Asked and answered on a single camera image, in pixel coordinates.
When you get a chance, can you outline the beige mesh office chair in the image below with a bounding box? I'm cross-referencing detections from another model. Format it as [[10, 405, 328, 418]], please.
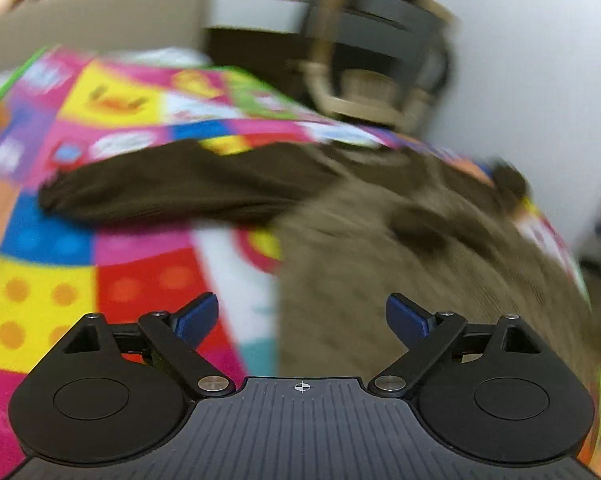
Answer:
[[288, 0, 455, 136]]

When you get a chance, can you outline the white desk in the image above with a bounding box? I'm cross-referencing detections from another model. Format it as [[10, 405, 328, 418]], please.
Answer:
[[207, 0, 308, 35]]

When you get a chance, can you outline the beige upholstered headboard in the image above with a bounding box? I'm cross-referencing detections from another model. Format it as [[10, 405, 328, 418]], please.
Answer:
[[0, 0, 210, 72]]

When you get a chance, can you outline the colourful cartoon play mat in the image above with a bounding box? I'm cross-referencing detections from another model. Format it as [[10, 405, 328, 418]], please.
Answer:
[[0, 48, 601, 478]]

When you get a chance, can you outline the white bed sheet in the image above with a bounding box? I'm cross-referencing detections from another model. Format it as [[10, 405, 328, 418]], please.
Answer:
[[104, 47, 212, 68]]

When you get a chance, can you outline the brown polka dot corduroy garment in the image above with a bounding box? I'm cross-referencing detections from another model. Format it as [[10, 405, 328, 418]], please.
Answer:
[[38, 139, 601, 382]]

